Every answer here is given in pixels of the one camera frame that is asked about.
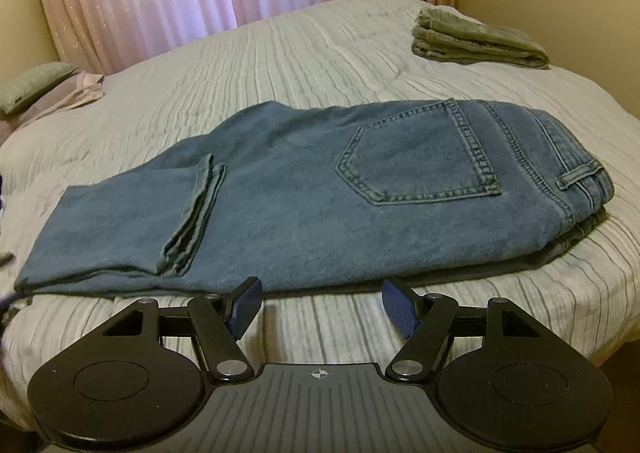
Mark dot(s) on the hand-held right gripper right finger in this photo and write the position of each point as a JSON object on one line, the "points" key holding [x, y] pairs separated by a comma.
{"points": [[400, 313]]}

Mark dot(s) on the mauve pillow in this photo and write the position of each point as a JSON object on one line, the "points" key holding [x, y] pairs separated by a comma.
{"points": [[60, 100]]}

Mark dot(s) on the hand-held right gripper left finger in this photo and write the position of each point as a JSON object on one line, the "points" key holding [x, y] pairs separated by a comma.
{"points": [[245, 310]]}

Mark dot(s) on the striped grey bedspread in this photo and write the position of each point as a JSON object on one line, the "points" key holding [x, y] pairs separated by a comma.
{"points": [[300, 58]]}

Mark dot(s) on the blue denim jeans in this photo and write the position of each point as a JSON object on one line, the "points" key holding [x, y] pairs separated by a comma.
{"points": [[300, 193]]}

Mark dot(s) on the grey checked pillow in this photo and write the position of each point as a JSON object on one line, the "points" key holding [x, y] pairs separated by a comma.
{"points": [[30, 85]]}

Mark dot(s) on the grey green pants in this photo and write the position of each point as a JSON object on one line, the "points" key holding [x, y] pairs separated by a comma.
{"points": [[475, 40]]}

